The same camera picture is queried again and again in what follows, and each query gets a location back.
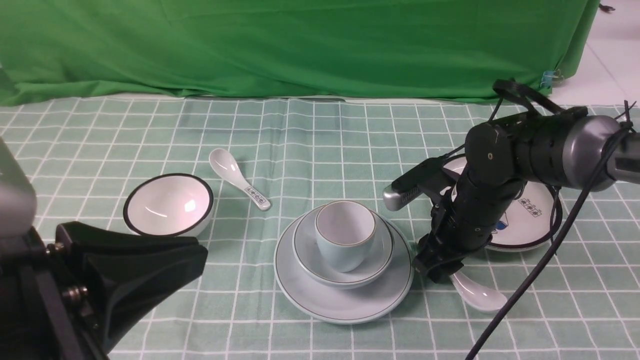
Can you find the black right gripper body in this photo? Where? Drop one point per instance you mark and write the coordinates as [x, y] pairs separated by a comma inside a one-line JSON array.
[[468, 214]]

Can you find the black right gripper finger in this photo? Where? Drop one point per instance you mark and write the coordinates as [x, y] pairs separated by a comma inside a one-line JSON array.
[[438, 266]]

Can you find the plain white spoon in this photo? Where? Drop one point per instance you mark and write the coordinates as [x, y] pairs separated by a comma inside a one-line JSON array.
[[477, 296]]

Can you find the light blue cup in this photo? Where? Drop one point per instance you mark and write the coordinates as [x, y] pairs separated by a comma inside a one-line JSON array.
[[345, 232]]

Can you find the light blue bowl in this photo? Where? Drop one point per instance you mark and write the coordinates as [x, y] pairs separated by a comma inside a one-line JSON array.
[[307, 253]]

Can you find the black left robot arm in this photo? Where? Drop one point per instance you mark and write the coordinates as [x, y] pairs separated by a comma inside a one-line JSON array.
[[76, 298]]

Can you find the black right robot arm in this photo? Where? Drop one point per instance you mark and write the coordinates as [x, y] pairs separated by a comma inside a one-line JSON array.
[[569, 150]]

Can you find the white plate black rim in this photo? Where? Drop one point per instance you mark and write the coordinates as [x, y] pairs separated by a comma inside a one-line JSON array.
[[530, 220]]

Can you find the light blue plate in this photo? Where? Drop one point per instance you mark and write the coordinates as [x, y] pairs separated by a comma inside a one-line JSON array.
[[328, 303]]

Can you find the blue binder clip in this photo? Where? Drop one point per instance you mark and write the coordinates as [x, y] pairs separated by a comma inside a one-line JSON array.
[[551, 79]]

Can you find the white spoon with print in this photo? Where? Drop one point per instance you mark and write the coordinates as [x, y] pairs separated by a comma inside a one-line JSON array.
[[227, 168]]

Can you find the black object on floor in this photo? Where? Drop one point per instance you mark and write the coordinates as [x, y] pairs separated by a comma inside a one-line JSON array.
[[605, 8]]

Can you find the white bowl black rim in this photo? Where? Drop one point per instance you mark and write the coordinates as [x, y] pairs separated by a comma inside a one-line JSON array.
[[173, 204]]

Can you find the green backdrop cloth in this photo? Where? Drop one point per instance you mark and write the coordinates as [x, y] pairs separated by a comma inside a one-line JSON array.
[[449, 50]]

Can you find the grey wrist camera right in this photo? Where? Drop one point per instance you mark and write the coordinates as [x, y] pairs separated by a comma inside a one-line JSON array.
[[412, 187]]

